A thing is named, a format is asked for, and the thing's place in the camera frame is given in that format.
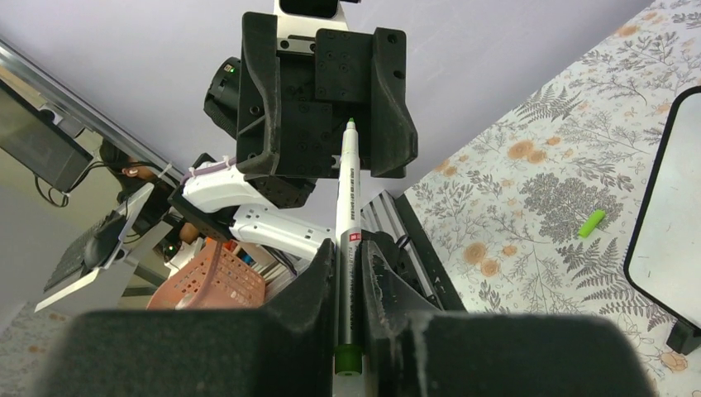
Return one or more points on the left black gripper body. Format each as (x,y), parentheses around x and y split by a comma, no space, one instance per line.
(319,94)

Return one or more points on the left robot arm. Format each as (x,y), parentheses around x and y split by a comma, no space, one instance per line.
(212,192)

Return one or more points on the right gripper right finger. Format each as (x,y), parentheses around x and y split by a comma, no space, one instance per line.
(415,349)

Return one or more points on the floral table mat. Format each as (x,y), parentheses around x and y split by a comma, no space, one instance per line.
(503,212)

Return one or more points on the small whiteboard black frame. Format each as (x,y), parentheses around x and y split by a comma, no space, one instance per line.
(662,261)

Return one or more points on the green marker cap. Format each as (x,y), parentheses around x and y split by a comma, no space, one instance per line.
(590,224)

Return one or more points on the orange perforated basket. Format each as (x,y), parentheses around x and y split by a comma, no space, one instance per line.
(216,278)

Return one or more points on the green capped marker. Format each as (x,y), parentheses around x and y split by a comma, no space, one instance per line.
(348,355)

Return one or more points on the left aluminium frame post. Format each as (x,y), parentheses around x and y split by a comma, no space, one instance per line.
(57,93)

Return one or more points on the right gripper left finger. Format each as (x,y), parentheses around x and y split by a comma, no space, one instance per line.
(282,348)

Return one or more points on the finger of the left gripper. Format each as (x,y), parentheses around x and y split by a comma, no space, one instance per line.
(258,139)
(394,138)

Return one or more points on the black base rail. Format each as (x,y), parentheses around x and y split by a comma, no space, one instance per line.
(394,225)

